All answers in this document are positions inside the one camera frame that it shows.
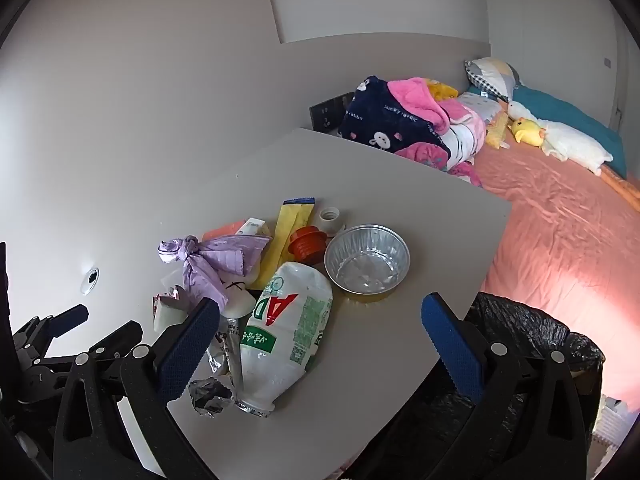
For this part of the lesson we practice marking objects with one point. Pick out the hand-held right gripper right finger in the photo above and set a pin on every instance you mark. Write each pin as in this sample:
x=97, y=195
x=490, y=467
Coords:
x=450, y=345

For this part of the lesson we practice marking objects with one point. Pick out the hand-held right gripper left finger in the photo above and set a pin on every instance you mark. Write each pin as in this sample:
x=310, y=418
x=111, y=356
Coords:
x=187, y=345

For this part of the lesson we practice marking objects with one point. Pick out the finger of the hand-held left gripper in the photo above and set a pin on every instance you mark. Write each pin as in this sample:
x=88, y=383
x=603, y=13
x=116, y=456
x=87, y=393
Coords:
x=122, y=335
x=72, y=316

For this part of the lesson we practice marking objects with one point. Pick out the small cup with torn lid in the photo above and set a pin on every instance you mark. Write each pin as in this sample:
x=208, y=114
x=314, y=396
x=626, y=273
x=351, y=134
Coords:
x=165, y=317

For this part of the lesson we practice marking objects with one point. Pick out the silver snack wrapper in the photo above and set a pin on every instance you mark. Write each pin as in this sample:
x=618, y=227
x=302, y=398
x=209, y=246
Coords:
x=225, y=350

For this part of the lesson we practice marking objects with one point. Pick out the foil ball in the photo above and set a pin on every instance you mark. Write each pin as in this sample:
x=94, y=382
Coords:
x=207, y=397

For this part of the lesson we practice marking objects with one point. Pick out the white plastic cup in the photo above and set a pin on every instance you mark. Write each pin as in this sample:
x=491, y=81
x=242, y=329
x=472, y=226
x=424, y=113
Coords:
x=237, y=300

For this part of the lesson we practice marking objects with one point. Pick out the black trash bag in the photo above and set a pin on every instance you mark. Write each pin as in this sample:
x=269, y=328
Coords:
x=520, y=320

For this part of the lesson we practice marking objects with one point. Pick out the purple plastic wrapper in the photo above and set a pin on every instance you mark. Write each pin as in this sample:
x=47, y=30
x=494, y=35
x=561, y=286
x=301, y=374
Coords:
x=220, y=255

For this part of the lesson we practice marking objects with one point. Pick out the crushed white plastic bottle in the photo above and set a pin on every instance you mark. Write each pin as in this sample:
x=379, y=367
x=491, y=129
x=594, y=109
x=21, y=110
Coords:
x=285, y=320

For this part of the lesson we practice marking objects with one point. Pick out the round foil bowl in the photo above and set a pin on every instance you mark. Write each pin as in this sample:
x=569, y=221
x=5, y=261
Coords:
x=367, y=260

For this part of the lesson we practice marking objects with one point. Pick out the white printed carton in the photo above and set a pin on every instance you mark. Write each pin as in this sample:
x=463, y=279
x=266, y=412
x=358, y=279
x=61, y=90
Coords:
x=255, y=225

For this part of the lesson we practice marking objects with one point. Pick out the red threaded bottle cap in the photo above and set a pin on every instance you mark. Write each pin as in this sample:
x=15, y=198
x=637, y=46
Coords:
x=306, y=245

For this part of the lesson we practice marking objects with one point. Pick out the small white bottle cap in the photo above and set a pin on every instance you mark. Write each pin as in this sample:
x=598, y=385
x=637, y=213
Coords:
x=331, y=217

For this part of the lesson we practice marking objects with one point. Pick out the orange box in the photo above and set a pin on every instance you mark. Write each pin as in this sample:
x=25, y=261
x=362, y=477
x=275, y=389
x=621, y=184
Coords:
x=220, y=233

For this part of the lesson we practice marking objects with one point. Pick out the yellow tube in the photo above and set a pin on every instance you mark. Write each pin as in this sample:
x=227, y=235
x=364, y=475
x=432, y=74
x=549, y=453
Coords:
x=287, y=225

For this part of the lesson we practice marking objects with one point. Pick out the white ribbed box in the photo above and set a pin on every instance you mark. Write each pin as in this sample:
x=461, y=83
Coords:
x=615, y=420

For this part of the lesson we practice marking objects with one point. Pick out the white pink patterned quilt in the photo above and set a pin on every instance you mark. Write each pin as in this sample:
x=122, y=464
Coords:
x=470, y=130

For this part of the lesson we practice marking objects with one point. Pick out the yellow striped plush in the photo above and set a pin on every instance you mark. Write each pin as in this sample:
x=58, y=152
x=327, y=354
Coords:
x=496, y=132

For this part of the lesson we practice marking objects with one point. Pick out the yellow duck plush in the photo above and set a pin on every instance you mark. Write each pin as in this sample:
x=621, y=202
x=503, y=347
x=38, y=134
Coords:
x=527, y=130

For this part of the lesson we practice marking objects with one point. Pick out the white goose plush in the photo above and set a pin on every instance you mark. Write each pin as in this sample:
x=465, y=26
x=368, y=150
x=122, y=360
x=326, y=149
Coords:
x=575, y=145

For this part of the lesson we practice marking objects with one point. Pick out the navy rabbit print blanket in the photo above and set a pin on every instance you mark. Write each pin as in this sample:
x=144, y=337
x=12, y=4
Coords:
x=395, y=115

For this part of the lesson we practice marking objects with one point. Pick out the pink fleece blanket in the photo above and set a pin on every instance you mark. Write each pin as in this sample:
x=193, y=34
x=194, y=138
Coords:
x=415, y=92

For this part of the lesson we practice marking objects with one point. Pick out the teal pillow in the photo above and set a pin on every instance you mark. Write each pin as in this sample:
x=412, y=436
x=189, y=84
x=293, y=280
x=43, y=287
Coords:
x=565, y=110

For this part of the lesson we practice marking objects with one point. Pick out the checkered patchwork pillow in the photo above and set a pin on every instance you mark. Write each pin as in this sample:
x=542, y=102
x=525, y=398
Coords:
x=492, y=75

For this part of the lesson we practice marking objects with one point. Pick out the white door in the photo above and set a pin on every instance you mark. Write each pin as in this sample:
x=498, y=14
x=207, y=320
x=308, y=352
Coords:
x=627, y=90

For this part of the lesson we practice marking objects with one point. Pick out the round wall grommet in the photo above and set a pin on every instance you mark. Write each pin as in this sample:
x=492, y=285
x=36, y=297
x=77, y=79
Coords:
x=90, y=279

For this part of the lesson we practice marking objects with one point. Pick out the black wall socket panel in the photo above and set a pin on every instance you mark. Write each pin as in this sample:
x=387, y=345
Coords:
x=325, y=112

